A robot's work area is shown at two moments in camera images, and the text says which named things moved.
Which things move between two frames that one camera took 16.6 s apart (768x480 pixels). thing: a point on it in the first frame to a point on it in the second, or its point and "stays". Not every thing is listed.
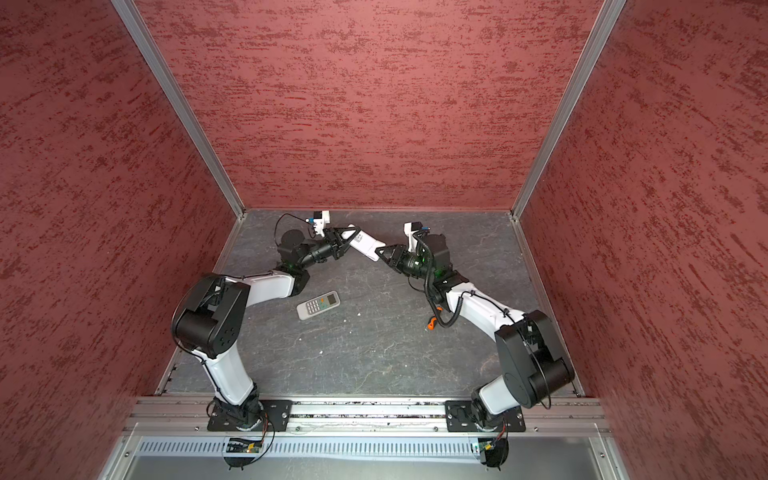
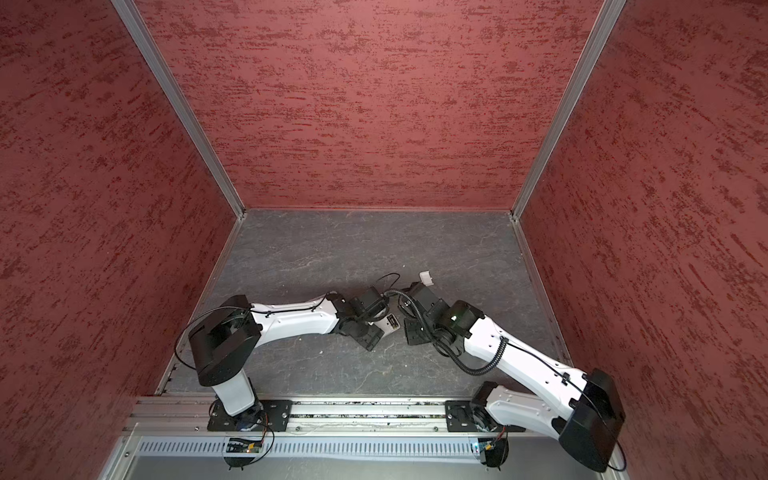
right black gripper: x=394 y=261 to x=414 y=337
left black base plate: x=275 y=417 stays
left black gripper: x=339 y=245 to x=369 y=340
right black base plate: x=459 y=417 stays
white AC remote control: x=366 y=243 to x=388 y=325
